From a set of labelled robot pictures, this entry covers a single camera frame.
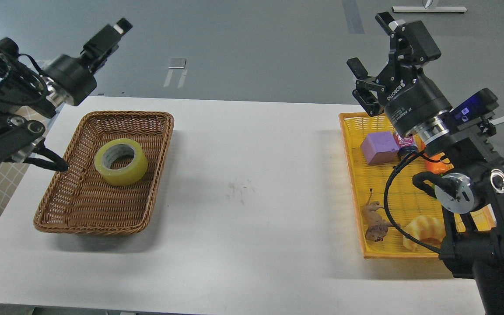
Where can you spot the white stand base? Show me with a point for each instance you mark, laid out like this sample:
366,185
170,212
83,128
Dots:
430,6

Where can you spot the brown wicker basket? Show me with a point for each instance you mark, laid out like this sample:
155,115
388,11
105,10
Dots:
79,201

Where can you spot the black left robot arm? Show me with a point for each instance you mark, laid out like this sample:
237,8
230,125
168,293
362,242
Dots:
22,140

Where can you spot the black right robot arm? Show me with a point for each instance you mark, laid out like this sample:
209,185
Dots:
472,192

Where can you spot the small red can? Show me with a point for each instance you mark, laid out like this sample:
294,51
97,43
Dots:
407,145

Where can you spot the yellow plastic basket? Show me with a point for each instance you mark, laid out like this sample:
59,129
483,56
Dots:
406,202

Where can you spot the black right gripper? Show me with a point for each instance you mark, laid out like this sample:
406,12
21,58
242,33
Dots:
407,97

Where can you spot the purple block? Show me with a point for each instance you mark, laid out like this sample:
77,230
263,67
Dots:
379,148

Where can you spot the toy croissant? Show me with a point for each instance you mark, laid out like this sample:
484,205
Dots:
427,228

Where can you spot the orange toy carrot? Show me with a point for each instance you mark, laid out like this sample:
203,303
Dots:
437,164

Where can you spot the brown toy animal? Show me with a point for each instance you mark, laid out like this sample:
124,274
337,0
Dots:
377,226

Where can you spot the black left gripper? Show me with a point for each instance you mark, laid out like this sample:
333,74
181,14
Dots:
75,75

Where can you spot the yellow tape roll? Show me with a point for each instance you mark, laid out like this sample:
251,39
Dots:
112,151

